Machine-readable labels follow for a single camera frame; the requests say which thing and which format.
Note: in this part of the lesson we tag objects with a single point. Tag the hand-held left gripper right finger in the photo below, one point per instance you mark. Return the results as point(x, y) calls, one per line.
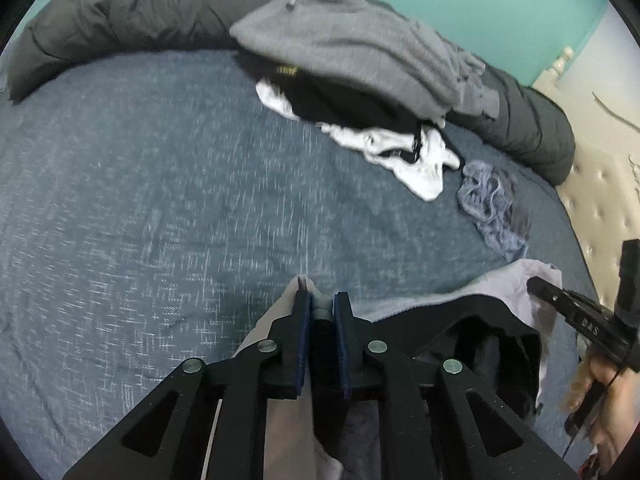
point(342, 340)

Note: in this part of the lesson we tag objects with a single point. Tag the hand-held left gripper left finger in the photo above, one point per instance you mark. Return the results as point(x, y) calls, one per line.
point(302, 340)

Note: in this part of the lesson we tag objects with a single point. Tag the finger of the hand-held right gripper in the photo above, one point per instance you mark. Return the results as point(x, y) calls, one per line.
point(547, 292)

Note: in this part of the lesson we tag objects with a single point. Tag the light grey zip jacket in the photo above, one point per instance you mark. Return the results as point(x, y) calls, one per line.
point(520, 290)

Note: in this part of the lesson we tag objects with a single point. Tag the person's right hand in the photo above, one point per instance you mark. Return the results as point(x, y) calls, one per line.
point(620, 410)

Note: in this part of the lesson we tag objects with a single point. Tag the blue grey crumpled garment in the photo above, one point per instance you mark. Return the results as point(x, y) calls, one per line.
point(492, 205)

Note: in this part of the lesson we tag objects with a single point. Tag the cream tufted headboard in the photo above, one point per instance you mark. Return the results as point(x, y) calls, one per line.
point(605, 185)

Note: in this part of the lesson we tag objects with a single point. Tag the white crumpled garment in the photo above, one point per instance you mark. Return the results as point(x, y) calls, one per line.
point(425, 180)

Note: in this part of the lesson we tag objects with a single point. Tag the black crumpled garment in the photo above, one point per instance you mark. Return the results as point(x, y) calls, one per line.
point(340, 102)

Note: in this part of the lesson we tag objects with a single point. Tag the grey knitted sweater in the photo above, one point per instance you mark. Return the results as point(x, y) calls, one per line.
point(360, 45)

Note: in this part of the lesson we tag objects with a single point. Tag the dark grey rolled duvet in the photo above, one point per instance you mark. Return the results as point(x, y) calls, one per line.
point(125, 10)

